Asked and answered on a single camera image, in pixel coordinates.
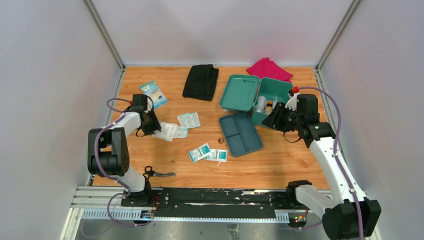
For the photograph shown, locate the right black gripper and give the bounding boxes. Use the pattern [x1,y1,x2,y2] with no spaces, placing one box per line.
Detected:
[261,102,304,133]

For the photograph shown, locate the white gauze pad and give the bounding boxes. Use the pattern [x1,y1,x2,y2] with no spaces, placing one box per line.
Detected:
[152,121,179,142]

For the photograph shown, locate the light blue mask packet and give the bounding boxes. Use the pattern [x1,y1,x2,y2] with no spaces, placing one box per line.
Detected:
[139,81,168,109]

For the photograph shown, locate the brown bottle orange cap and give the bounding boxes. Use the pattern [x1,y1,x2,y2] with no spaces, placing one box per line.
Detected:
[263,101,274,115]

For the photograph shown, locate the white bottle green label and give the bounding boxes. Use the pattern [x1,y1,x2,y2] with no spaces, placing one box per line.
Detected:
[254,95,267,113]

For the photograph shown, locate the teal white sachet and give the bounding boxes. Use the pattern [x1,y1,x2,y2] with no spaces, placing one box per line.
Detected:
[188,143,211,163]
[205,149,228,163]

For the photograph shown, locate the teal medicine box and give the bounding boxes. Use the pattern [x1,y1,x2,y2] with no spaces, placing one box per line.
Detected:
[219,74,293,127]

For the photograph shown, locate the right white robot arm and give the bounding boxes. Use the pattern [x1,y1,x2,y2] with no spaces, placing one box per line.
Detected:
[262,93,382,240]

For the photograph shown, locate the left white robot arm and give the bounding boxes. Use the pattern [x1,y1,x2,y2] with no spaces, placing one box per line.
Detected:
[87,93,162,207]

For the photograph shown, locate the bandage strips pack lower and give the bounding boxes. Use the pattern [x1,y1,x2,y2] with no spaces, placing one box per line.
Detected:
[174,126,188,139]

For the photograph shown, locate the dark teal divided tray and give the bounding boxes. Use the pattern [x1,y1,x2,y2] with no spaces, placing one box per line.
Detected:
[219,111,263,158]

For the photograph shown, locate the black folded cloth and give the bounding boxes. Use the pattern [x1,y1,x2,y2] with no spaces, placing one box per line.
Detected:
[182,64,219,102]

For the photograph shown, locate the pink folded cloth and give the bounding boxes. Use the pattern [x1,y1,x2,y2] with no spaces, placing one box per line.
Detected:
[246,57,293,83]

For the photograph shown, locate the black handled scissors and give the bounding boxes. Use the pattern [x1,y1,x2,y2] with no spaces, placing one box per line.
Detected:
[142,165,176,180]

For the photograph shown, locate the black metal base rail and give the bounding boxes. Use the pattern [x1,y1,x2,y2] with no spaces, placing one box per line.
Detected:
[67,185,374,229]

